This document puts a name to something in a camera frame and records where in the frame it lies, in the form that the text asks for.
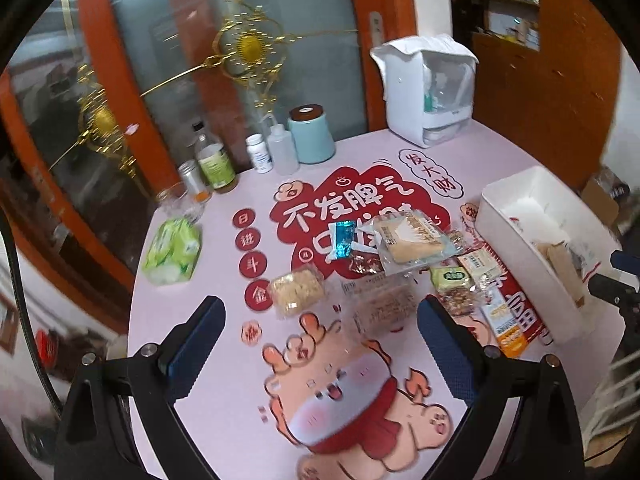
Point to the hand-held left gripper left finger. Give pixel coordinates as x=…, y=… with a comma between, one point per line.
x=197, y=345

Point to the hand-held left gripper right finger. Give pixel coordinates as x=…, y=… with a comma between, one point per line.
x=442, y=345

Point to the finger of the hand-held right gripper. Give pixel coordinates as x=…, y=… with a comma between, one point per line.
x=615, y=291
x=627, y=261

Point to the green label snack packet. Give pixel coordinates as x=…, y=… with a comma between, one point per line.
x=452, y=287

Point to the orange white snack packet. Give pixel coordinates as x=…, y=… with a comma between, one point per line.
x=507, y=332

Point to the clear brown biscuit packet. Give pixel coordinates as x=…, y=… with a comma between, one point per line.
x=380, y=307

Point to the beige label snack packet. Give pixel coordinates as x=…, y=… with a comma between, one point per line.
x=477, y=262

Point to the clear pale wafer packet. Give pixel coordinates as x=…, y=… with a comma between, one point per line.
x=410, y=247

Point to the small red-brown candy packet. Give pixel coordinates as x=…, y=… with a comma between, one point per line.
x=365, y=265

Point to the yellow crispy rice packet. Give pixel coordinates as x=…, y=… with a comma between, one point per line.
x=296, y=292

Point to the white plastic bin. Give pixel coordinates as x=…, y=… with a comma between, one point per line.
x=510, y=190

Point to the blue foil snack packet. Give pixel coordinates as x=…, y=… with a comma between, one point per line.
x=346, y=240

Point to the cardboard box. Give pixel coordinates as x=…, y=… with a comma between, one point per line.
x=600, y=200

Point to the green tissue pack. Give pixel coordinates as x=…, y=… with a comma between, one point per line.
x=172, y=252

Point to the clear glass cup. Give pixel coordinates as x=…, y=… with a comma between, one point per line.
x=177, y=205

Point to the small metal can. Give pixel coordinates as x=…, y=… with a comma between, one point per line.
x=192, y=180

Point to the green label glass bottle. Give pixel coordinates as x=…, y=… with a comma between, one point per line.
x=215, y=167

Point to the wooden cabinet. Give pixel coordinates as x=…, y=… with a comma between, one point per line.
x=550, y=85

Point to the white pill bottle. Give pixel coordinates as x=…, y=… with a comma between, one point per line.
x=259, y=155

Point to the white squeeze bottle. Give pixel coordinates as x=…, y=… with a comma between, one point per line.
x=283, y=152

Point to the light blue canister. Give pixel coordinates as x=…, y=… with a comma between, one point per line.
x=311, y=137

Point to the gold door ornament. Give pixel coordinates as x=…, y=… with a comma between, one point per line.
x=102, y=120
x=250, y=45

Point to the white storage box clear door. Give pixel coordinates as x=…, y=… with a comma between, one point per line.
x=405, y=95

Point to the orange framed glass door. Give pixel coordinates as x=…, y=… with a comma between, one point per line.
x=165, y=25

